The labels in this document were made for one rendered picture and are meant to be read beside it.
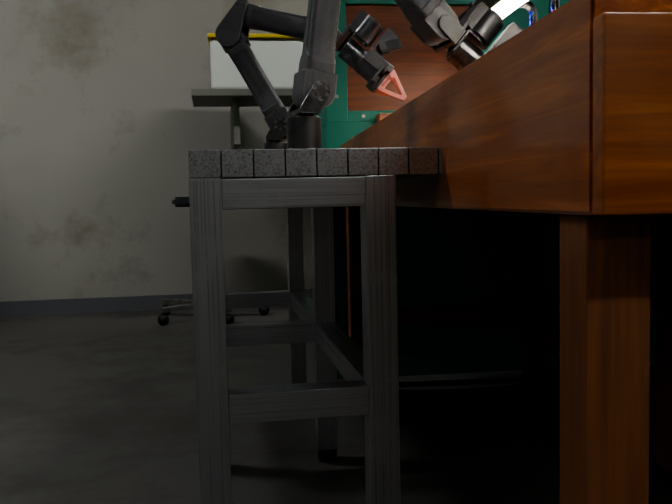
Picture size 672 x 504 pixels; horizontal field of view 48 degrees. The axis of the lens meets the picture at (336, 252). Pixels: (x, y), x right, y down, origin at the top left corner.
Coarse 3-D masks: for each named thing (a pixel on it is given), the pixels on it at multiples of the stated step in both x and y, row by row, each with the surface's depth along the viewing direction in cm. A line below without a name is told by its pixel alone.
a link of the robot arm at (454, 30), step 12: (468, 12) 147; (480, 12) 145; (492, 12) 145; (444, 24) 140; (456, 24) 141; (468, 24) 144; (480, 24) 145; (492, 24) 145; (456, 36) 141; (480, 36) 145; (492, 36) 146; (432, 48) 148; (444, 48) 145
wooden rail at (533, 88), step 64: (576, 0) 63; (640, 0) 61; (512, 64) 79; (576, 64) 63; (384, 128) 156; (448, 128) 105; (512, 128) 79; (576, 128) 64; (448, 192) 106; (512, 192) 80; (576, 192) 64
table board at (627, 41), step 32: (608, 32) 58; (640, 32) 58; (608, 64) 58; (640, 64) 59; (608, 96) 58; (640, 96) 59; (608, 128) 59; (640, 128) 59; (608, 160) 59; (640, 160) 59; (608, 192) 59; (640, 192) 59
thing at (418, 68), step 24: (360, 0) 237; (384, 0) 238; (456, 0) 240; (384, 24) 240; (408, 24) 240; (504, 24) 244; (528, 24) 244; (408, 48) 241; (336, 72) 238; (408, 72) 242; (432, 72) 242; (336, 96) 238; (360, 96) 240; (384, 96) 241; (408, 96) 242; (336, 120) 239; (360, 120) 240
